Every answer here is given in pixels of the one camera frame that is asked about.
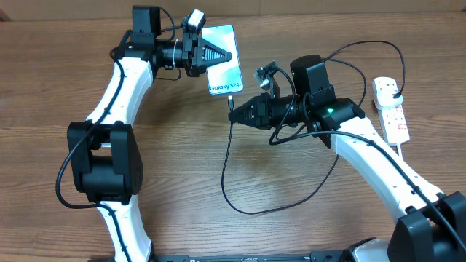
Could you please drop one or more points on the Samsung Galaxy smartphone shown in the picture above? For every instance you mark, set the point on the Samsung Galaxy smartphone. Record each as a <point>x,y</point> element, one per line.
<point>225,77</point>

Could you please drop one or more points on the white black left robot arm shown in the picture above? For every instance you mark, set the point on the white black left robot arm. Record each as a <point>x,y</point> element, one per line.
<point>103,169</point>

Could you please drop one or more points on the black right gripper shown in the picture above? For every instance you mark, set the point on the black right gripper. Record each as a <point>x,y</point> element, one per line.
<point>263,114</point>

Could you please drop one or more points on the white charger plug adapter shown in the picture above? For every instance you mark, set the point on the white charger plug adapter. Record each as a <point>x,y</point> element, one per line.
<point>385,98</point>

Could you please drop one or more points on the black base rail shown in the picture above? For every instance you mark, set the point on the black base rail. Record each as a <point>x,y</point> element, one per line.
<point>255,257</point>

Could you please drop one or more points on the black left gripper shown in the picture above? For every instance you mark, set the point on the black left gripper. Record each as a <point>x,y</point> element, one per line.
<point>191,41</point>

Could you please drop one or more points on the white power strip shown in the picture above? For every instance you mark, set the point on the white power strip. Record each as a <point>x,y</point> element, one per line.
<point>392,120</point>

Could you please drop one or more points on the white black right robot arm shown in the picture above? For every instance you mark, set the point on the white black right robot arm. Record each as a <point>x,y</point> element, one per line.
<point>429,224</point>

